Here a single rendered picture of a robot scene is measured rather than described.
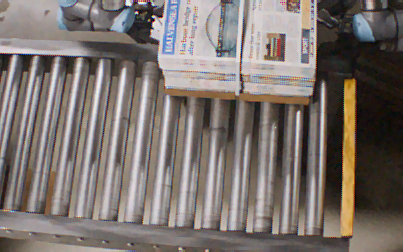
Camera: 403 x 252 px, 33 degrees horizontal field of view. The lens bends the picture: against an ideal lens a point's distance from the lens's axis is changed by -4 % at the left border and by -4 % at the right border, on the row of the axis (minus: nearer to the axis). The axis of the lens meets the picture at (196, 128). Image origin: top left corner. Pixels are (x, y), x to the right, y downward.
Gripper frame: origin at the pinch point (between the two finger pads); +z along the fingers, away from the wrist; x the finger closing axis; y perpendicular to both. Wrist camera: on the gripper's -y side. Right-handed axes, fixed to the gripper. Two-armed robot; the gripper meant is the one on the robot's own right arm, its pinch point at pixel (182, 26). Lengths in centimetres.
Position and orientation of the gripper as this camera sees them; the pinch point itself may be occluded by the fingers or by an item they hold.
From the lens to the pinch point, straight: 200.0
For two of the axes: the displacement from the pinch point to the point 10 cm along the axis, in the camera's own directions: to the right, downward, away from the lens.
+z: 10.0, 0.7, -0.7
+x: 0.9, -9.3, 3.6
